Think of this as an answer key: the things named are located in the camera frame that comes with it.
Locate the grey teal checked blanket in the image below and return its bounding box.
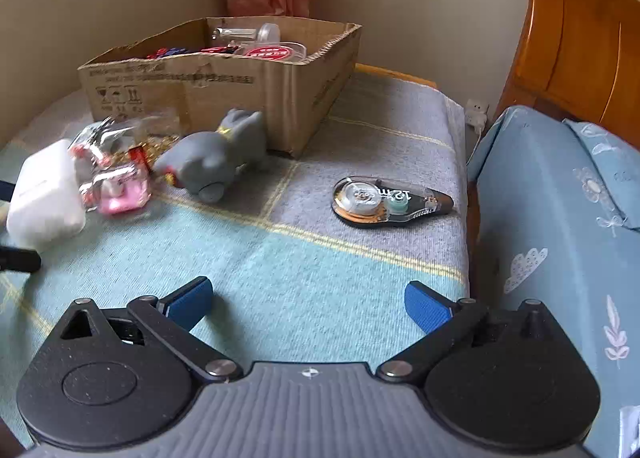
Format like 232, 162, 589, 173
1, 72, 468, 444

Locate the blue floral pillow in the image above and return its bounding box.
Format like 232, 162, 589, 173
564, 119, 639, 230

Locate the clear jar red label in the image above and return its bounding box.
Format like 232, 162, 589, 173
236, 42, 307, 62

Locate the tall clear plastic jar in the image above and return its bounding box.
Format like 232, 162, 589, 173
210, 22, 281, 45

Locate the white wall charger plug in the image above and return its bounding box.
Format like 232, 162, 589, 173
464, 98, 489, 135

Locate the pink keychain charm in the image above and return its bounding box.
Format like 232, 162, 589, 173
79, 162, 151, 215

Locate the grey cat toy car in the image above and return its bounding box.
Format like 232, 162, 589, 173
152, 108, 267, 204

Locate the blue floral bedsheet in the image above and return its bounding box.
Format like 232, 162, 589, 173
468, 106, 639, 457

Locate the wooden headboard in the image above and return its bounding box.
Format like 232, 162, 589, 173
496, 0, 639, 146

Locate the brown cardboard box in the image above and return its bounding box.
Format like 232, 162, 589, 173
78, 16, 361, 157

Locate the white frosted square container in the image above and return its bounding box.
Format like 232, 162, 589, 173
6, 138, 86, 250

